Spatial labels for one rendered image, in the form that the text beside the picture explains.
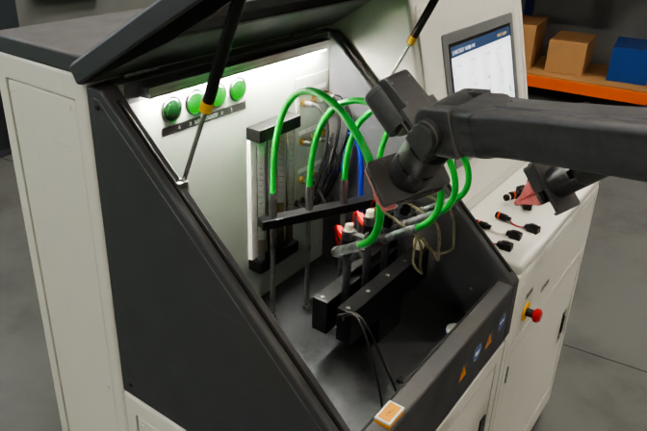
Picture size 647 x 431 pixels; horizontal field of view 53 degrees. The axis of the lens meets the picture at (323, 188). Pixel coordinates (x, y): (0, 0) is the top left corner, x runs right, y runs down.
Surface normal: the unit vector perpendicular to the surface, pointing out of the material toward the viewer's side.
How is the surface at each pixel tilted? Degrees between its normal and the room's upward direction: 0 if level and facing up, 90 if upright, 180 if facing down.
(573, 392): 0
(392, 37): 90
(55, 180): 90
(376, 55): 90
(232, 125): 90
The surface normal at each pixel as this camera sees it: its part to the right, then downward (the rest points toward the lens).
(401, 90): 0.22, -0.45
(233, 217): 0.81, 0.27
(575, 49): -0.48, 0.36
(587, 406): 0.04, -0.91
